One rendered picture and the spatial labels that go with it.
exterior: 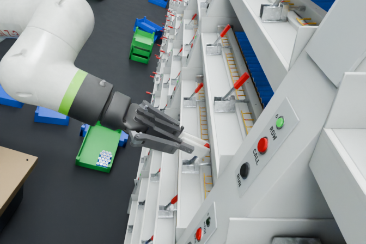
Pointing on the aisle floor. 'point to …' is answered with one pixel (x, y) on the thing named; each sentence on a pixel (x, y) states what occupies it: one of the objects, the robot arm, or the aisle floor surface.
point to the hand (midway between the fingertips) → (193, 145)
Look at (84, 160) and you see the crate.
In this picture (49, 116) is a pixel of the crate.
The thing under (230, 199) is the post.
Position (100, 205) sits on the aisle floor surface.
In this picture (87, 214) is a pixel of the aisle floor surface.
